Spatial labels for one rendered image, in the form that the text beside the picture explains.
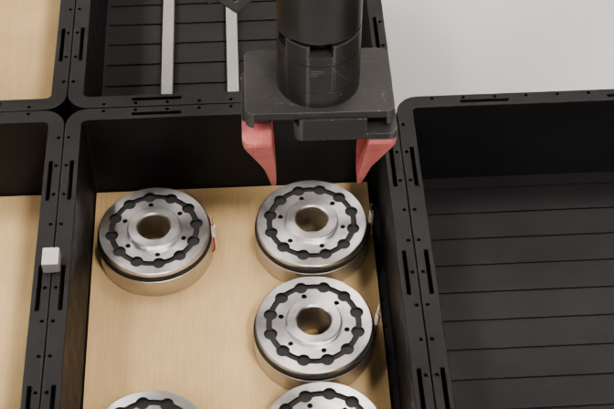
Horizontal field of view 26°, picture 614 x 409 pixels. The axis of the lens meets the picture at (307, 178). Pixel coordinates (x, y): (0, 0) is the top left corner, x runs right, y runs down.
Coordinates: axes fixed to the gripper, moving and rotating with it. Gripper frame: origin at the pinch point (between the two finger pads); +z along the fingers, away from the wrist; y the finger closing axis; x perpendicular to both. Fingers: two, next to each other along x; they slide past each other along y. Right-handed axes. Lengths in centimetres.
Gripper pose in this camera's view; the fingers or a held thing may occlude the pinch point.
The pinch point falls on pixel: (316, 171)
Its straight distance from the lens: 98.7
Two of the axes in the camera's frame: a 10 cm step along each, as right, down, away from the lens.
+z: -0.1, 6.8, 7.3
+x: 0.5, 7.3, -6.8
